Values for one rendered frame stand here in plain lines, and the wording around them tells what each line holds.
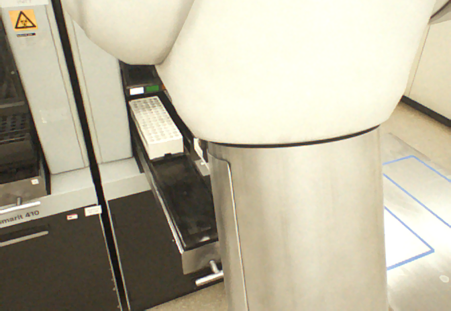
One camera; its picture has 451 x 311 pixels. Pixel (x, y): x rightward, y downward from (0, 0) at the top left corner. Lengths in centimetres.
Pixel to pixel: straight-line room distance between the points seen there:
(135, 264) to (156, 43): 129
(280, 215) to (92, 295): 133
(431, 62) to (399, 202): 234
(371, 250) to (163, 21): 15
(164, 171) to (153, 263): 49
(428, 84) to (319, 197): 314
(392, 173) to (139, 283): 96
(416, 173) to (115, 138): 87
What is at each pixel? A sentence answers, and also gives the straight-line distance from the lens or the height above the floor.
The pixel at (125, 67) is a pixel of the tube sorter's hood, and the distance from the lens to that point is 109.
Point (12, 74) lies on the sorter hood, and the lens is 108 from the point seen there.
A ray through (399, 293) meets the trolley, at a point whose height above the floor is 82.
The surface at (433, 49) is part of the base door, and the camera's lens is 326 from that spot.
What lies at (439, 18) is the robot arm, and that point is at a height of 138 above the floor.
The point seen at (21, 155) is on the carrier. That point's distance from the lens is 119.
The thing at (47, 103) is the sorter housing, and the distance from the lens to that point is 113.
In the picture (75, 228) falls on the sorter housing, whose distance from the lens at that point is 126.
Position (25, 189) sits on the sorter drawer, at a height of 78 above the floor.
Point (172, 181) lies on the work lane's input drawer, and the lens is 102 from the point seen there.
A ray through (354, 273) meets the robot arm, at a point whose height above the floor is 128.
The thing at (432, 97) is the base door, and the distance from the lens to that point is 330.
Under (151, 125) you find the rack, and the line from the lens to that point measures 115.
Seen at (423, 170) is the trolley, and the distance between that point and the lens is 116.
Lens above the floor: 144
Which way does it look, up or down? 32 degrees down
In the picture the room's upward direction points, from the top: 1 degrees clockwise
